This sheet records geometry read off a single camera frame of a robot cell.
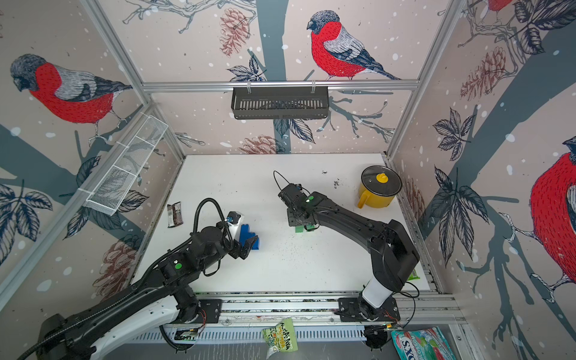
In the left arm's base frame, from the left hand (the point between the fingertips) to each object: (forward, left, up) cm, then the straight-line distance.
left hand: (249, 227), depth 77 cm
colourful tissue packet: (-32, -55, -13) cm, 65 cm away
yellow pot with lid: (+22, -53, -7) cm, 58 cm away
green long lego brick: (+6, -18, -13) cm, 23 cm away
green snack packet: (-31, -12, -14) cm, 36 cm away
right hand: (+8, -17, -6) cm, 20 cm away
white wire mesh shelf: (+9, +52, +6) cm, 53 cm away
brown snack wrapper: (+13, +38, -16) cm, 43 cm away
